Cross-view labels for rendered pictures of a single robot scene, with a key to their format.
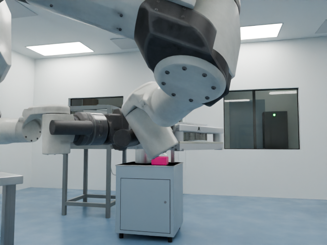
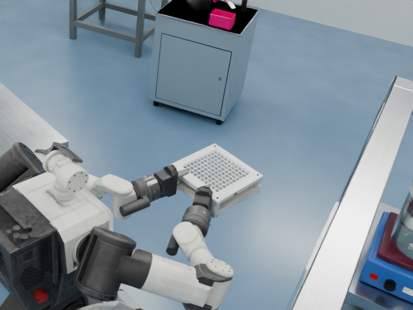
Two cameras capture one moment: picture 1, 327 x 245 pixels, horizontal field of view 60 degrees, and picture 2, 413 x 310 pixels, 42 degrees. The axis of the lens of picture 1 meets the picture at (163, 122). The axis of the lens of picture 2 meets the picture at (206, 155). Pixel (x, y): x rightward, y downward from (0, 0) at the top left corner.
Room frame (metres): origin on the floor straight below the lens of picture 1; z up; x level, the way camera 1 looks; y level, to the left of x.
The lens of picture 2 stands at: (-0.62, 0.04, 2.19)
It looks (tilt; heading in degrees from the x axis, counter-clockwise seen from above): 35 degrees down; 359
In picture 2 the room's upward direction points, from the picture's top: 10 degrees clockwise
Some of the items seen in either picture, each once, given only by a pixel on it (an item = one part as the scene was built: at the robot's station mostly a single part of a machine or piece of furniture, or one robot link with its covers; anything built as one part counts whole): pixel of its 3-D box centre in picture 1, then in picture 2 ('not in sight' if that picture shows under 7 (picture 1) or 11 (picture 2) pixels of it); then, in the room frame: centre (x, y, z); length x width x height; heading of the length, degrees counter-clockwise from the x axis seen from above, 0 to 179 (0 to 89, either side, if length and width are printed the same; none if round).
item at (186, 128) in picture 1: (171, 130); (215, 172); (0.91, -0.03, 1.03); 0.25 x 0.24 x 0.02; 51
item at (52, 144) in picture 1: (68, 131); (130, 200); (0.71, 0.24, 1.02); 0.11 x 0.11 x 0.11; 43
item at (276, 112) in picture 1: (260, 119); not in sight; (5.35, -1.83, 1.43); 1.38 x 0.01 x 1.16; 77
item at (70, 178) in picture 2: not in sight; (66, 174); (0.43, 0.36, 1.32); 0.10 x 0.07 x 0.09; 50
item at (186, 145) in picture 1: (171, 145); (213, 182); (0.91, -0.03, 0.99); 0.24 x 0.24 x 0.02; 51
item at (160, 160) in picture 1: (159, 160); (222, 19); (2.97, 0.04, 0.80); 0.16 x 0.12 x 0.09; 77
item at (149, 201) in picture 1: (151, 198); (202, 58); (3.19, 0.14, 0.38); 0.63 x 0.57 x 0.76; 77
